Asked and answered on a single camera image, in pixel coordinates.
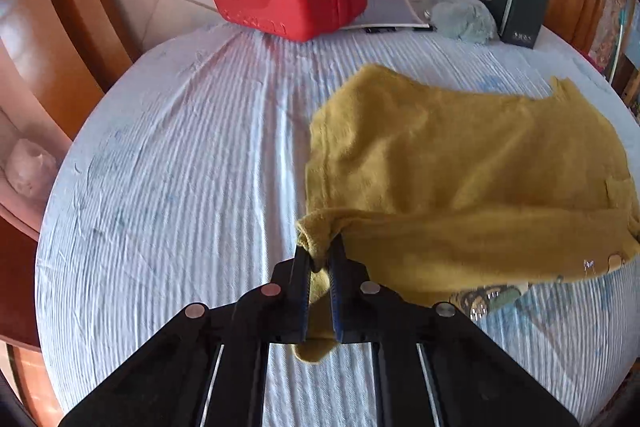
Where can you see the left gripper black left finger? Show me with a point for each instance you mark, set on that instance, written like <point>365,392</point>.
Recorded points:
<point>206,367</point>

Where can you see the white striped bed sheet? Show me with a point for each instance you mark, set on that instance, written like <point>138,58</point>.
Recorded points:
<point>186,181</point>

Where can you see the white book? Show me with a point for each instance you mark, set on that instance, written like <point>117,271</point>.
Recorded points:
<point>390,15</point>

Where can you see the mustard yellow garment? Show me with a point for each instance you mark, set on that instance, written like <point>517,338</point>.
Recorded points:
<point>442,192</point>

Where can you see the grey plush toy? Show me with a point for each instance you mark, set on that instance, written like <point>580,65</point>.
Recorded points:
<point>466,20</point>

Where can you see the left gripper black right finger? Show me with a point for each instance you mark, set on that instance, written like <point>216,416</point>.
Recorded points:
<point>432,366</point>

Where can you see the wooden headboard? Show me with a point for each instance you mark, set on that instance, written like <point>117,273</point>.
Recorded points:
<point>66,54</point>

